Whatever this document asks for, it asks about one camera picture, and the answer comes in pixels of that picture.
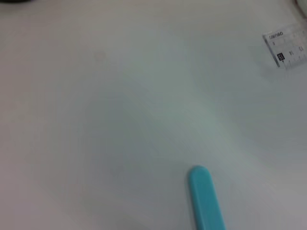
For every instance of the transparent plastic ruler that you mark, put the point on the transparent plastic ruler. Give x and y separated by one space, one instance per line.
287 48

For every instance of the blue scissors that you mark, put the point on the blue scissors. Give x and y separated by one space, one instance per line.
206 201

